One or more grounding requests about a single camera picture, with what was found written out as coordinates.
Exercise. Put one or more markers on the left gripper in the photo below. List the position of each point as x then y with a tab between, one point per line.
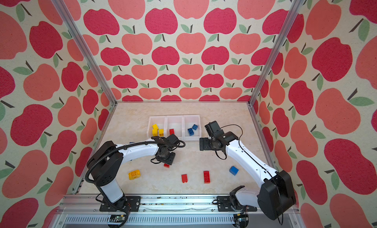
170	161

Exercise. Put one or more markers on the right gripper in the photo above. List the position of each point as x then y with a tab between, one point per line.
203	143

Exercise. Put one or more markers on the white three-compartment bin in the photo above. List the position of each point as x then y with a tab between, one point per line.
180	124

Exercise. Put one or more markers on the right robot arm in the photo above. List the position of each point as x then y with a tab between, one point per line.
276	194

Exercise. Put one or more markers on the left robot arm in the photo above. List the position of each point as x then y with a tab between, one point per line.
104	165

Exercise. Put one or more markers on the red small lego bottom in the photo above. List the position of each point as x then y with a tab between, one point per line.
184	178

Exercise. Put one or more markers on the yellow double lego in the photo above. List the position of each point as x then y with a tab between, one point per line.
134	174

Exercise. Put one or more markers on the red long lego bottom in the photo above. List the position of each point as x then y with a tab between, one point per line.
206	175

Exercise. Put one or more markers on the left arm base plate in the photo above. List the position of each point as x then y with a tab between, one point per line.
129	203

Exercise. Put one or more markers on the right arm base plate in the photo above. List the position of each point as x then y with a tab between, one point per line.
230	204

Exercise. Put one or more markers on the aluminium front rail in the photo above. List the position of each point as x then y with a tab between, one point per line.
165	211

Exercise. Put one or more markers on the right aluminium frame post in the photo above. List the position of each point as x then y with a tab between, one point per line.
281	38

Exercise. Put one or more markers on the aluminium frame post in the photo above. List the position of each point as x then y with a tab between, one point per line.
64	13
281	38

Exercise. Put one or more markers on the left aluminium frame post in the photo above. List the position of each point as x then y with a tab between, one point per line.
64	13

